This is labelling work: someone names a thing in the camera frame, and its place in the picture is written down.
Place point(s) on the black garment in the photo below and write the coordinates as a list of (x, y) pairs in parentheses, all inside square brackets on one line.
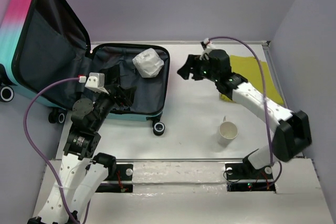
[(116, 93)]

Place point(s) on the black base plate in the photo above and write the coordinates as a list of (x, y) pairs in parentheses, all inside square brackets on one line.
[(118, 182), (241, 181)]

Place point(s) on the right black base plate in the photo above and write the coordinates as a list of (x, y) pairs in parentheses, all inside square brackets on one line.
[(241, 181)]

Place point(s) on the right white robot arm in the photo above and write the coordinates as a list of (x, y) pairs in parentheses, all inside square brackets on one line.
[(291, 130)]

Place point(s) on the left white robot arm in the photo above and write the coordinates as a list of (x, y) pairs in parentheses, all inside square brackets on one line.
[(82, 170)]

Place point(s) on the metal rail strip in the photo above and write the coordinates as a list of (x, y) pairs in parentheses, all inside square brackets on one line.
[(179, 160)]

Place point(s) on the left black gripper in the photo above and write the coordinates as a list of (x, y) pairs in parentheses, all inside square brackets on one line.
[(118, 100)]

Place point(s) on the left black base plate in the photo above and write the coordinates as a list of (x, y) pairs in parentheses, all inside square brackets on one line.
[(118, 182)]

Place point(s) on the pink and teal suitcase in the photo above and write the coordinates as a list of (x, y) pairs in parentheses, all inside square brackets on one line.
[(43, 41)]

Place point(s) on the yellow cloth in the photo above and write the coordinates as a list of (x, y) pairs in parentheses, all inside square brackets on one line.
[(248, 68)]

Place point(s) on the white cloth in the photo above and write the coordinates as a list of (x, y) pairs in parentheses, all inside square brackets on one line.
[(148, 63)]

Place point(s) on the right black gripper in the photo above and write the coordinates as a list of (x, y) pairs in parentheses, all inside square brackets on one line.
[(192, 61)]

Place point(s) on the white paper cup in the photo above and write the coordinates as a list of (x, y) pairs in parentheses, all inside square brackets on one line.
[(227, 131)]

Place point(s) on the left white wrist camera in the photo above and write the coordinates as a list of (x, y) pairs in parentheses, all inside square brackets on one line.
[(95, 82)]

